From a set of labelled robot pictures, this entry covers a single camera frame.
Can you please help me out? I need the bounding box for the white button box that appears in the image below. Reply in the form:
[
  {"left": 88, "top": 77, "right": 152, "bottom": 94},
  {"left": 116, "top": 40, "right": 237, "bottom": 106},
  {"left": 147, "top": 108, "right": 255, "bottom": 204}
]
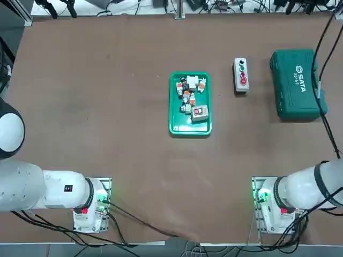
[{"left": 231, "top": 57, "right": 251, "bottom": 95}]

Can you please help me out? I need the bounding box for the green plastic tray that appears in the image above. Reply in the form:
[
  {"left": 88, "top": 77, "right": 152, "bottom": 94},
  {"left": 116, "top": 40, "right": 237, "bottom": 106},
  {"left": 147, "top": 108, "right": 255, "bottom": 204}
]
[{"left": 168, "top": 70, "right": 213, "bottom": 139}]

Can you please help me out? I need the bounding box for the white plastic block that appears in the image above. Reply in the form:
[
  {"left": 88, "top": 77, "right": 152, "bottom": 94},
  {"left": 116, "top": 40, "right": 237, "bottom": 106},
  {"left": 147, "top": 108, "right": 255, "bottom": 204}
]
[{"left": 186, "top": 75, "right": 199, "bottom": 90}]

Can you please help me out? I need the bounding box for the green plastic tool case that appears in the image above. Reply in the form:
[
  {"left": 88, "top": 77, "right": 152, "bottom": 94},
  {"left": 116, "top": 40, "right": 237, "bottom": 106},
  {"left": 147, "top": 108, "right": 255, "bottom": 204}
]
[{"left": 269, "top": 48, "right": 328, "bottom": 121}]

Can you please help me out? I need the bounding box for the black tripod leg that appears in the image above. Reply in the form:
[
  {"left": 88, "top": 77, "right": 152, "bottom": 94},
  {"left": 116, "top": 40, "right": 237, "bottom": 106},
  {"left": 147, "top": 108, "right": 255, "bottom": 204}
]
[
  {"left": 34, "top": 0, "right": 58, "bottom": 20},
  {"left": 63, "top": 0, "right": 78, "bottom": 18}
]

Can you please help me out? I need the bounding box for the black equipment stand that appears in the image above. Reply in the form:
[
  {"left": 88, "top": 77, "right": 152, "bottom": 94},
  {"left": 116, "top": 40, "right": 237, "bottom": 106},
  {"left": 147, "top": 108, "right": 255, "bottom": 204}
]
[{"left": 0, "top": 34, "right": 16, "bottom": 94}]

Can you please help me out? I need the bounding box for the beige switch box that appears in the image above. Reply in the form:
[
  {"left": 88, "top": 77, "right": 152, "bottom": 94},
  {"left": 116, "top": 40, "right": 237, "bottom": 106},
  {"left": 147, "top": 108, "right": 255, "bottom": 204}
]
[{"left": 190, "top": 104, "right": 209, "bottom": 123}]

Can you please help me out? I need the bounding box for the black cable across table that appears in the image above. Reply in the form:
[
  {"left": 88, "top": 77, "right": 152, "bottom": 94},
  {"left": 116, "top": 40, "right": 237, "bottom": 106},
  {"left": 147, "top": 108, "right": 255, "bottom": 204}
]
[{"left": 106, "top": 202, "right": 179, "bottom": 239}]

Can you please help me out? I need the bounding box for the aluminium camera post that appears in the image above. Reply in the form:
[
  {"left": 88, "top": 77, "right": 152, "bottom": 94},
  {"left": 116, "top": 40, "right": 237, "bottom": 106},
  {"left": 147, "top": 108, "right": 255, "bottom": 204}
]
[{"left": 174, "top": 0, "right": 186, "bottom": 20}]

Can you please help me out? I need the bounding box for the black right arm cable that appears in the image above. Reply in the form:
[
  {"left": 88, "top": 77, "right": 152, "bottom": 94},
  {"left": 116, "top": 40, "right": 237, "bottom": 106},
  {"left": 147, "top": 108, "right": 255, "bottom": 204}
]
[
  {"left": 318, "top": 31, "right": 343, "bottom": 86},
  {"left": 312, "top": 7, "right": 343, "bottom": 158}
]

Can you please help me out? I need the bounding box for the aluminium frame rail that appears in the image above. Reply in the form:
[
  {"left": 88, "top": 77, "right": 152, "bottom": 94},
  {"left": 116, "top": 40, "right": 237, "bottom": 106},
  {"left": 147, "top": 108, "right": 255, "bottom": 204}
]
[{"left": 6, "top": 0, "right": 33, "bottom": 27}]

